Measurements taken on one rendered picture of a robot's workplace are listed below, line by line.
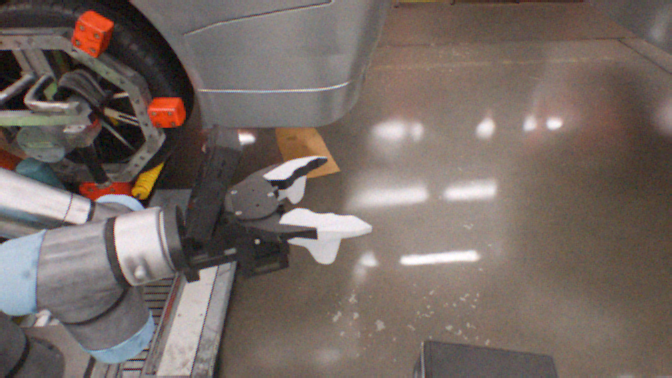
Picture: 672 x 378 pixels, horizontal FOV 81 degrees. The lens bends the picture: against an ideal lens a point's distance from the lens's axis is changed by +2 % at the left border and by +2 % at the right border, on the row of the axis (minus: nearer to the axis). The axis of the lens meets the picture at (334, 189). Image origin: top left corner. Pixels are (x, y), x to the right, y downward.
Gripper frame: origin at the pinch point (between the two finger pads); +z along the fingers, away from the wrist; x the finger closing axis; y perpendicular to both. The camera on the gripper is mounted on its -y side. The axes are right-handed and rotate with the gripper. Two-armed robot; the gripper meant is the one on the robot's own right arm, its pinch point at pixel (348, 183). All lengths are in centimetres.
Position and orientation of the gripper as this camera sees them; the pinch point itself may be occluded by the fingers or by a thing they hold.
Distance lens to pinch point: 45.1
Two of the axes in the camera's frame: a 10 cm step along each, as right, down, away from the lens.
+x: 3.2, 5.3, -7.8
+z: 9.5, -2.2, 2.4
